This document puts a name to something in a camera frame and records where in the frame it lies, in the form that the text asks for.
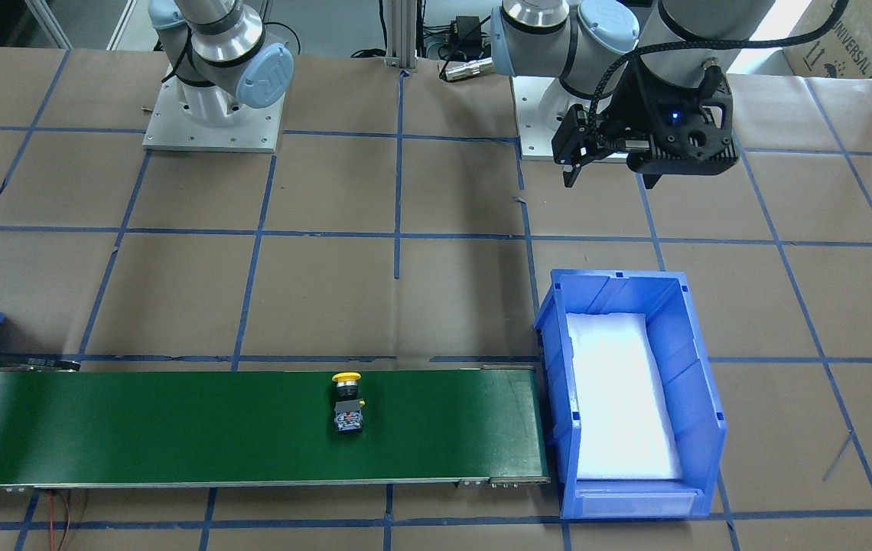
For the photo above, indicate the green conveyor belt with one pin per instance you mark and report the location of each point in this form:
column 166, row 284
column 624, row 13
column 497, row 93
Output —
column 200, row 429

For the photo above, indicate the cardboard box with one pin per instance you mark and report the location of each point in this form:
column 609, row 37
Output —
column 844, row 52

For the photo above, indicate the white foam pad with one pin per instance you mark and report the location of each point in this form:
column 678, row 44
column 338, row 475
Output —
column 626, row 432

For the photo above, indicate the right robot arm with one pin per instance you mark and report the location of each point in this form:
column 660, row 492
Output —
column 224, row 44

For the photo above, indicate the yellow mushroom push button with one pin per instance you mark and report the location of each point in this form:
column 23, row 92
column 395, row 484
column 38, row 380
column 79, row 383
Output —
column 348, row 407

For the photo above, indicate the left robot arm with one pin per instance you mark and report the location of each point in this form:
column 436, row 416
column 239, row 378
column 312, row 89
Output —
column 587, row 44

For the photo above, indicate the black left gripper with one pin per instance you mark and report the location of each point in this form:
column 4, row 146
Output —
column 632, row 109

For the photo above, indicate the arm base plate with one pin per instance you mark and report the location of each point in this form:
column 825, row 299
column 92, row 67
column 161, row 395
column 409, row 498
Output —
column 206, row 108
column 539, row 104

